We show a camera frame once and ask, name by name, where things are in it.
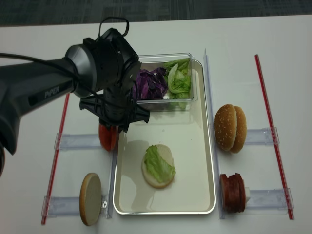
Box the left front clear slide holder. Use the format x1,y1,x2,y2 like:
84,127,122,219
41,195,112,218

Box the clear slide holder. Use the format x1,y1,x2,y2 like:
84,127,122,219
243,187,294,215
244,127,280,145
54,134,101,150
41,195,112,218

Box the right front clear slide holder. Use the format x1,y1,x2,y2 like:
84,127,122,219
243,187,294,215

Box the purple cabbage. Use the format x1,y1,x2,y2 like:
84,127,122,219
132,67,168,100

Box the sesame bun top front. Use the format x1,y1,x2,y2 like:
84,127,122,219
214,104,237,151

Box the bottom bun on tray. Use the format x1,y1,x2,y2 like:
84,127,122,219
141,144,176,189

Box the left red rod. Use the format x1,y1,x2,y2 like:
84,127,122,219
41,94,70,226

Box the left rear clear slide holder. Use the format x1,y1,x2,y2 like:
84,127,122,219
54,134,101,150

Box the lettuce leaf on bun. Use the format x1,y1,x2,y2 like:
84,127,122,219
143,144,176,184

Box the metal tray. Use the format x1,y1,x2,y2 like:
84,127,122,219
113,61,216,215

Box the clear plastic container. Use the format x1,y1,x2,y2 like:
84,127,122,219
133,53,197,112

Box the right clear plastic rail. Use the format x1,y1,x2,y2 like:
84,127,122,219
203,48,225,220

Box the sesame bun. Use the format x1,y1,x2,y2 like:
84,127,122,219
214,104,237,151
230,106,247,153

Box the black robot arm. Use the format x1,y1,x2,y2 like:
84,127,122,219
0,28,150,166

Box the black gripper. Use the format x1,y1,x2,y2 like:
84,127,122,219
79,87,150,132

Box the green lettuce in container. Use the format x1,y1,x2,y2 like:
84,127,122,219
163,58,192,99

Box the right red rod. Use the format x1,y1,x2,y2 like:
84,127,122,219
254,54,294,220

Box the left bun half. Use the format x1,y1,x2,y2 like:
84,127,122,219
79,173,102,226

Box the right rear clear slide holder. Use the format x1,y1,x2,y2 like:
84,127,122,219
244,127,280,145

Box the red rod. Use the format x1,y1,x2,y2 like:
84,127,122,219
254,54,294,220
41,94,70,226

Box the sesame bun top rear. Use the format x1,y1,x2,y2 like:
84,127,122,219
230,106,247,153

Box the tomato slices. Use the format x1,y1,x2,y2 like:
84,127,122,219
98,124,117,152

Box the meat patties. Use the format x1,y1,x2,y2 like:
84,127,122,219
219,173,247,213

